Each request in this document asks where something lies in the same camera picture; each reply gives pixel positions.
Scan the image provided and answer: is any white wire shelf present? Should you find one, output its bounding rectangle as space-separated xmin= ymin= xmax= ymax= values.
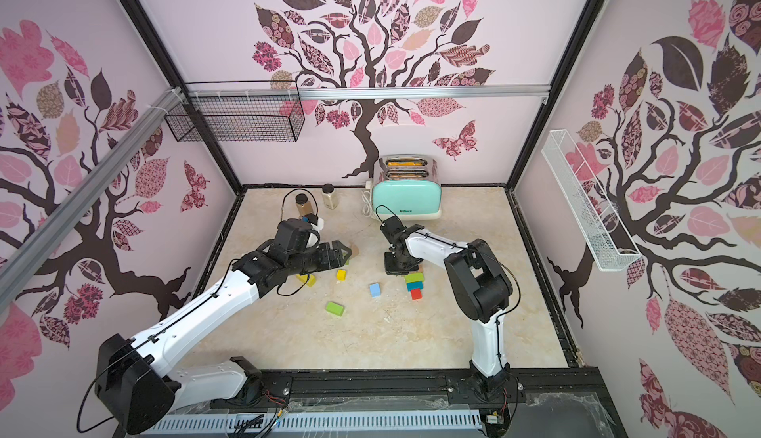
xmin=541 ymin=130 xmax=642 ymax=272

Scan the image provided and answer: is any aluminium rail back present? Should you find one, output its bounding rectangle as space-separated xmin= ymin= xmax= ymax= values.
xmin=189 ymin=84 xmax=551 ymax=100

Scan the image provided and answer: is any yellow rectangular block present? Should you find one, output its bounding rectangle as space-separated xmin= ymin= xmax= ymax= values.
xmin=297 ymin=274 xmax=316 ymax=287

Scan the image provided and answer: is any black wire basket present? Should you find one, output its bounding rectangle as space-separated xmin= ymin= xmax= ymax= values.
xmin=164 ymin=78 xmax=306 ymax=143

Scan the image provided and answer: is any beige spice jar black lid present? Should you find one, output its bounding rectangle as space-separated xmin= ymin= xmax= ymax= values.
xmin=321 ymin=184 xmax=339 ymax=210

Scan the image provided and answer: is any brown spice jar black lid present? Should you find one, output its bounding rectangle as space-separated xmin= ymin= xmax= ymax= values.
xmin=295 ymin=193 xmax=314 ymax=217

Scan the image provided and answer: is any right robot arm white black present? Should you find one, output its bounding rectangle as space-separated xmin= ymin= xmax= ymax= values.
xmin=380 ymin=216 xmax=514 ymax=392

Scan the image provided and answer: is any teal block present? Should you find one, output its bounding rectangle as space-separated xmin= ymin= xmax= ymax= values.
xmin=406 ymin=281 xmax=424 ymax=291

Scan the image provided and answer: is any white toaster power cable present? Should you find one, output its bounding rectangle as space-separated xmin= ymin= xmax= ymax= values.
xmin=359 ymin=178 xmax=376 ymax=219

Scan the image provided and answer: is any aluminium rail left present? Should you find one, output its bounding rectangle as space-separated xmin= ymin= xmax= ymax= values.
xmin=1 ymin=87 xmax=182 ymax=309

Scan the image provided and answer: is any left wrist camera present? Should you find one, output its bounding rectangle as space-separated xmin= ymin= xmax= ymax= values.
xmin=301 ymin=214 xmax=325 ymax=232

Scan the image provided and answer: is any white cable duct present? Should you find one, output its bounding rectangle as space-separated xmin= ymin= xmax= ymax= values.
xmin=144 ymin=409 xmax=482 ymax=437

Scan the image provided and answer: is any mint green toaster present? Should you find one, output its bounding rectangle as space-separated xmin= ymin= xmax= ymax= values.
xmin=370 ymin=155 xmax=442 ymax=220

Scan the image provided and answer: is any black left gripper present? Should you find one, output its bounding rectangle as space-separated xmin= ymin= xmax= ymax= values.
xmin=285 ymin=240 xmax=351 ymax=275

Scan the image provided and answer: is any aluminium rail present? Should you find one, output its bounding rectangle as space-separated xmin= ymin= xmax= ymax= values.
xmin=1 ymin=87 xmax=182 ymax=309
xmin=189 ymin=84 xmax=551 ymax=100

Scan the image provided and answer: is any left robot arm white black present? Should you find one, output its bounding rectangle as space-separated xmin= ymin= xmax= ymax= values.
xmin=90 ymin=217 xmax=352 ymax=435

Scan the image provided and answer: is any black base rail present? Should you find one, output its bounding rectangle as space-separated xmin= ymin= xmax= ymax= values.
xmin=211 ymin=368 xmax=612 ymax=410

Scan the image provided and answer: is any green block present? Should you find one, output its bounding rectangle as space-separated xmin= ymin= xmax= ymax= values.
xmin=325 ymin=301 xmax=345 ymax=317
xmin=404 ymin=272 xmax=424 ymax=283

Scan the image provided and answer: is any light blue cube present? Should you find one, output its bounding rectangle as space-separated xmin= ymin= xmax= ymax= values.
xmin=370 ymin=283 xmax=382 ymax=297

